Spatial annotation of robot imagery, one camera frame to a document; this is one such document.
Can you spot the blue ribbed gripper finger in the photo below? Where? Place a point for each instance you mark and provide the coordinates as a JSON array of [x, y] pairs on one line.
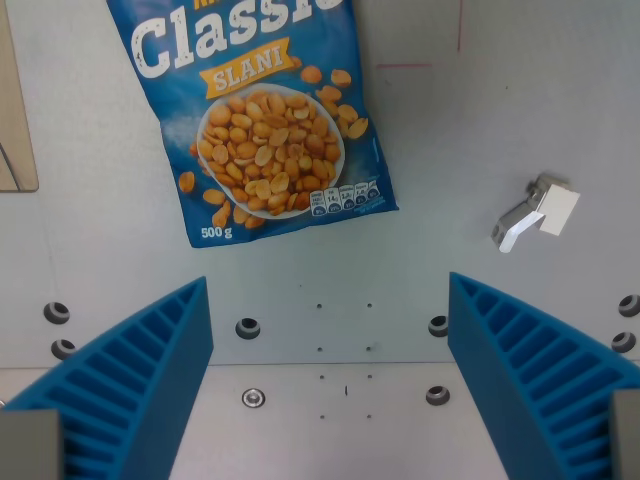
[[145, 380], [520, 380]]

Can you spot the blue salted peanuts bag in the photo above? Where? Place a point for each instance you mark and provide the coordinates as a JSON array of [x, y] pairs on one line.
[[260, 117]]

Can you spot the light wooden board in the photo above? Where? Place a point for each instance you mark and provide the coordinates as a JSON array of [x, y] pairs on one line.
[[15, 107]]

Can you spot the shiny silver table screw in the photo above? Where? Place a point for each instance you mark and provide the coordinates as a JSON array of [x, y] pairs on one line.
[[253, 398]]

